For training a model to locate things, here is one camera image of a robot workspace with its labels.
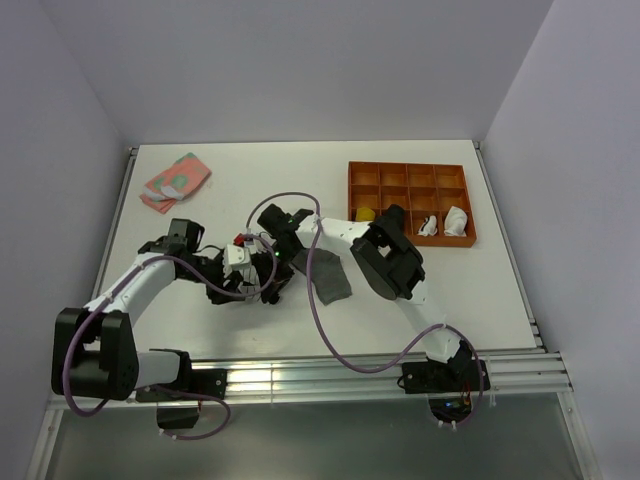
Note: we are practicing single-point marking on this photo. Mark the white black striped sock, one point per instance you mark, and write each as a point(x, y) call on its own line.
point(255, 274)

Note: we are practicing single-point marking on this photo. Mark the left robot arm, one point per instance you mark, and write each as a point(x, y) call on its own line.
point(94, 352)

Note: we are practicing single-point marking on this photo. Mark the yellow rolled sock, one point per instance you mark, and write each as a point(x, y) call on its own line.
point(364, 214)

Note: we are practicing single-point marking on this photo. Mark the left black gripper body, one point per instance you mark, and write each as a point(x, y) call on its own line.
point(213, 270)

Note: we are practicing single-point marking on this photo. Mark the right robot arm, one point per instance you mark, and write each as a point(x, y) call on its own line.
point(393, 269)

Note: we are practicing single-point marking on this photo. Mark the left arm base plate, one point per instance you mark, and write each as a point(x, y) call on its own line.
point(204, 382)

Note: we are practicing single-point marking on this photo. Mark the grey sock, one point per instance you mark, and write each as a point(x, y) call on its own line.
point(329, 278)

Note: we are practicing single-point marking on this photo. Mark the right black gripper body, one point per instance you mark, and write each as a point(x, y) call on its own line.
point(284, 256)

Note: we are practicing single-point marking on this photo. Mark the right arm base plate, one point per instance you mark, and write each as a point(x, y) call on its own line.
point(430, 377)

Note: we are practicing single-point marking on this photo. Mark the aluminium frame rail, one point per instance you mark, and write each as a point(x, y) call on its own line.
point(324, 379)

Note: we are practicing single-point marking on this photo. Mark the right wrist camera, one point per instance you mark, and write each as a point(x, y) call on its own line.
point(252, 242)

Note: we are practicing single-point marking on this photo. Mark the white black rolled sock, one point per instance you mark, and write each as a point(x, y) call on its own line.
point(429, 227)

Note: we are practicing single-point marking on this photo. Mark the orange compartment tray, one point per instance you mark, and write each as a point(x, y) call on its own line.
point(420, 189)

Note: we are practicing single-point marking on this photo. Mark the pink green patterned socks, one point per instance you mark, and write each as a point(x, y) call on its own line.
point(175, 184)

